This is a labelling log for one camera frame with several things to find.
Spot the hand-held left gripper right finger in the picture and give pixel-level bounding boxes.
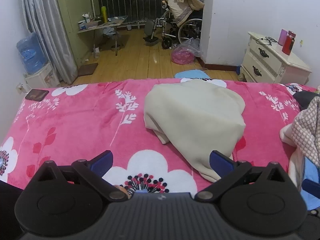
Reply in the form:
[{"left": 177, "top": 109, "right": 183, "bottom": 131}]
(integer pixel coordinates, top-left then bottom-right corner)
[{"left": 194, "top": 150, "right": 292, "bottom": 202}]

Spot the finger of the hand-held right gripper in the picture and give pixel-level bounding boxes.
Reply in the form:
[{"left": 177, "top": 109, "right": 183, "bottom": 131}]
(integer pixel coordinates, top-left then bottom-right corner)
[{"left": 301, "top": 179, "right": 320, "bottom": 193}]

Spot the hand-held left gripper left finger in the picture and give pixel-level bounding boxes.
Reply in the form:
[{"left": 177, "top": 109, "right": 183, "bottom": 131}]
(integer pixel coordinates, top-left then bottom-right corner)
[{"left": 32, "top": 150, "right": 128, "bottom": 202}]

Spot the cream zip jacket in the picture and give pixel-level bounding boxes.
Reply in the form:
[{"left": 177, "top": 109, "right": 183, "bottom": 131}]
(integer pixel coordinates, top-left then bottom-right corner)
[{"left": 143, "top": 79, "right": 247, "bottom": 183}]

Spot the pink floral blanket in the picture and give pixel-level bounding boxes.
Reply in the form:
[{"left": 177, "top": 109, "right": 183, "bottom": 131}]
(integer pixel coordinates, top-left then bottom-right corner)
[{"left": 0, "top": 78, "right": 320, "bottom": 212}]

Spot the checked cream garment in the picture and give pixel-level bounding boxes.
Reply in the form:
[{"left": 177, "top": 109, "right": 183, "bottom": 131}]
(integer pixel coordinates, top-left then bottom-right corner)
[{"left": 280, "top": 96, "right": 320, "bottom": 168}]

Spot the dark grey cloth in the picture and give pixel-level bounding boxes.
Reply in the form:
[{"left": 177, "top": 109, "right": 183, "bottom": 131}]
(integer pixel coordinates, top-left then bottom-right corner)
[{"left": 292, "top": 90, "right": 320, "bottom": 110}]

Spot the light blue floor mat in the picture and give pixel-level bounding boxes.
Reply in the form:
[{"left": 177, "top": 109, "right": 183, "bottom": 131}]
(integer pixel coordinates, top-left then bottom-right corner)
[{"left": 174, "top": 69, "right": 212, "bottom": 80}]

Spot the dark brown wallet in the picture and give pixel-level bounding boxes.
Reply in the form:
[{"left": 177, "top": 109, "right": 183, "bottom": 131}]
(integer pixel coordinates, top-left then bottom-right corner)
[{"left": 25, "top": 89, "right": 50, "bottom": 102}]

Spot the brown doormat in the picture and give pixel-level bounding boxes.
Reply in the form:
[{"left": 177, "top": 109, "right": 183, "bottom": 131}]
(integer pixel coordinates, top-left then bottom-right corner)
[{"left": 77, "top": 63, "right": 99, "bottom": 77}]

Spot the white water dispenser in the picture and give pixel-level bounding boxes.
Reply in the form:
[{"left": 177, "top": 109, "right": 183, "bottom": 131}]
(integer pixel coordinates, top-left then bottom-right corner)
[{"left": 24, "top": 61, "right": 61, "bottom": 89}]

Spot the pink plastic bag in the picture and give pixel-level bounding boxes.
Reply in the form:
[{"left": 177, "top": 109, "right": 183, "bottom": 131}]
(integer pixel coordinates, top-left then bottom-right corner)
[{"left": 171, "top": 37, "right": 202, "bottom": 65}]

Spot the cream nightstand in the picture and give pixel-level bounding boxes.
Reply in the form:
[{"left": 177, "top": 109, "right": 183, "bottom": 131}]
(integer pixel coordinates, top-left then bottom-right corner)
[{"left": 237, "top": 31, "right": 312, "bottom": 84}]

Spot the blue water jug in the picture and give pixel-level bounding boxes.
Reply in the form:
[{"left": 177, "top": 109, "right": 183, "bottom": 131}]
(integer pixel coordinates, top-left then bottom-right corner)
[{"left": 16, "top": 32, "right": 48, "bottom": 75}]

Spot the red thermos bottle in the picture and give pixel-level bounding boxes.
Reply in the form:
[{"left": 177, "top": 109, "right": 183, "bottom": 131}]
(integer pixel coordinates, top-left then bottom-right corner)
[{"left": 282, "top": 30, "right": 296, "bottom": 55}]

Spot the folding table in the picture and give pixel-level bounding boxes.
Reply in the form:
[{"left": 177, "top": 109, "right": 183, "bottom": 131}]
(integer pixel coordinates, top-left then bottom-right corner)
[{"left": 77, "top": 16, "right": 129, "bottom": 56}]

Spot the wheelchair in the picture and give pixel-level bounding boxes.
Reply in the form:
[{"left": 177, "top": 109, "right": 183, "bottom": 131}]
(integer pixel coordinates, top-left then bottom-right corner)
[{"left": 143, "top": 5, "right": 203, "bottom": 50}]

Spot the purple cup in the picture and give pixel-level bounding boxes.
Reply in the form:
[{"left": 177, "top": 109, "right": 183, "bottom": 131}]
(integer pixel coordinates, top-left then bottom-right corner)
[{"left": 278, "top": 29, "right": 288, "bottom": 46}]

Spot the grey curtain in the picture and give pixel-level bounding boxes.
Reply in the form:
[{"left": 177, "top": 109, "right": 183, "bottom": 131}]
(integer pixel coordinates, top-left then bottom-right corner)
[{"left": 20, "top": 0, "right": 78, "bottom": 85}]

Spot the green cabinet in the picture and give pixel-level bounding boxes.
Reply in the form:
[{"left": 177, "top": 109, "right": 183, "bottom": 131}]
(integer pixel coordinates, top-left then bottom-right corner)
[{"left": 56, "top": 0, "right": 100, "bottom": 63}]

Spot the metal balcony railing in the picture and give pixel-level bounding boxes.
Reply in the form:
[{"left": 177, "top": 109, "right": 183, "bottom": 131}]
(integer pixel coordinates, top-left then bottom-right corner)
[{"left": 96, "top": 0, "right": 175, "bottom": 29}]

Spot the pile of cream coats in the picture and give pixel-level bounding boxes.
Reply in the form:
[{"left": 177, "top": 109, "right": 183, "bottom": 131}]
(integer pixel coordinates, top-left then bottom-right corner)
[{"left": 164, "top": 0, "right": 205, "bottom": 27}]

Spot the black cable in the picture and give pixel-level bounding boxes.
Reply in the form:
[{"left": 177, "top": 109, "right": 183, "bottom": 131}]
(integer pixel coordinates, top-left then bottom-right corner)
[{"left": 255, "top": 36, "right": 278, "bottom": 46}]

